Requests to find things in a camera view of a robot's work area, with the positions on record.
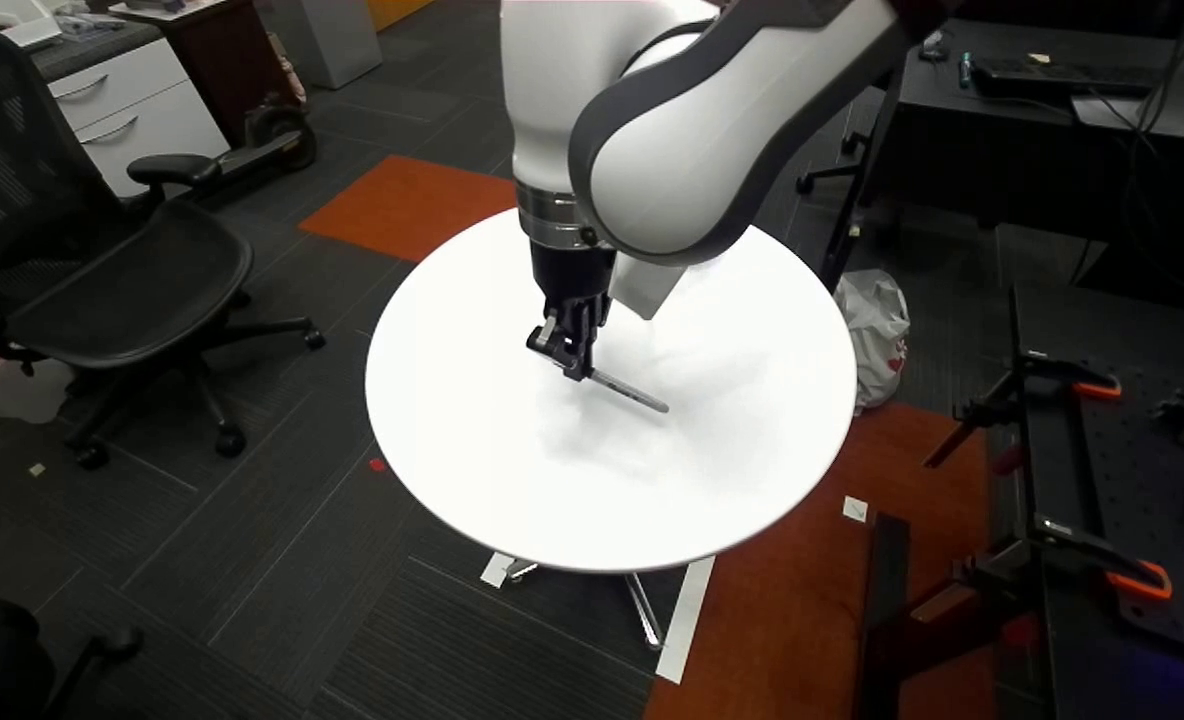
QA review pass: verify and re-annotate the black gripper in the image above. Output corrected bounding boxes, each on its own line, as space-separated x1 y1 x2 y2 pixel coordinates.
532 245 614 378

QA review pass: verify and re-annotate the small white paper tag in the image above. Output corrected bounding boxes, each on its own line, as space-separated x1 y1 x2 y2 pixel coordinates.
838 495 867 524

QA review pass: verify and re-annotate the white drawer cabinet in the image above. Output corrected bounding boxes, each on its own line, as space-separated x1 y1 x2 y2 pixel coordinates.
36 41 229 194

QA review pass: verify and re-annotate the orange handled clamp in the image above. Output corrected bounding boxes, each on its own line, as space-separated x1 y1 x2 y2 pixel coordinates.
928 348 1125 467
957 517 1176 605

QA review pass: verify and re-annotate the orange handled clamp lower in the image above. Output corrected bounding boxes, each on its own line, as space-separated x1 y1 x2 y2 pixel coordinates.
957 517 1176 605

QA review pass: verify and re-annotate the black and grey marker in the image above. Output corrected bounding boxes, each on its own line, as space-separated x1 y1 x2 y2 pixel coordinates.
522 336 673 417

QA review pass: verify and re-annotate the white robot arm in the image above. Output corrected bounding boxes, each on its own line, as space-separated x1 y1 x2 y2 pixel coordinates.
499 0 965 378

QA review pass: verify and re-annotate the white plastic bag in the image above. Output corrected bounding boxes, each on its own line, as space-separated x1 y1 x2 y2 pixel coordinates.
835 267 913 411

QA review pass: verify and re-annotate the orange handled clamp upper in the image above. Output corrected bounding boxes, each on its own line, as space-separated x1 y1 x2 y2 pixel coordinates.
928 348 1125 467

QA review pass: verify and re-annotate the round white table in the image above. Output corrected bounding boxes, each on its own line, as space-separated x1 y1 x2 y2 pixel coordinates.
361 203 860 689

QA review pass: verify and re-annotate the black mesh office chair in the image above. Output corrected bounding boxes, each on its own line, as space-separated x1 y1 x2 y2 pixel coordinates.
0 31 322 467

